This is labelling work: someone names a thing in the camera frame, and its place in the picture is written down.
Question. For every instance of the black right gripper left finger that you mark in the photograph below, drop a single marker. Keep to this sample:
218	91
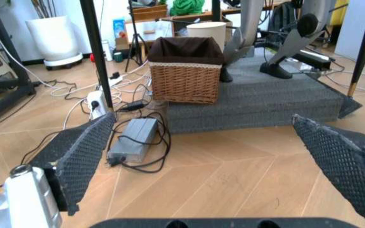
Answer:
78	152

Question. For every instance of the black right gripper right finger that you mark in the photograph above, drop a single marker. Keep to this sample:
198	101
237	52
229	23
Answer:
344	161

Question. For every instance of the brown wicker basket bin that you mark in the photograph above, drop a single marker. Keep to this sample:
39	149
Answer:
185	71

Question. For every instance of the cream round waste bin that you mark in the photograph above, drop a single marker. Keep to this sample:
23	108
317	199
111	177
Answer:
208	31

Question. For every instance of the white power strip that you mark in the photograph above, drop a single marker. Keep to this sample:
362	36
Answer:
96	103

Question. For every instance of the grey power adapter brick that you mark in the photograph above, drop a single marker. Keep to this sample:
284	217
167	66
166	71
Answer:
135	140

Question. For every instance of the small black power adapter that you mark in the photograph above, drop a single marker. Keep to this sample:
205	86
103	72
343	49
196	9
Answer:
133	105

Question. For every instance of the grey foam platform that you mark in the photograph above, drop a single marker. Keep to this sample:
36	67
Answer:
258	102

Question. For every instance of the large white plant pot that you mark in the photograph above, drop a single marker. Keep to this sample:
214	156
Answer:
54	38

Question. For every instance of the blue and white carton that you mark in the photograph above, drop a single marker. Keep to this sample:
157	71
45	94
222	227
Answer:
119	28

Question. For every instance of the green cloth bundle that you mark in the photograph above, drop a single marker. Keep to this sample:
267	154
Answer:
186	6

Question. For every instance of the black metal frame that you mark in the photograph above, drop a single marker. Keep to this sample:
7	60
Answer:
5	61

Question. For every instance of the black camera tripod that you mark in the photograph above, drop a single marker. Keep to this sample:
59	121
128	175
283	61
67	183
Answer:
134	40

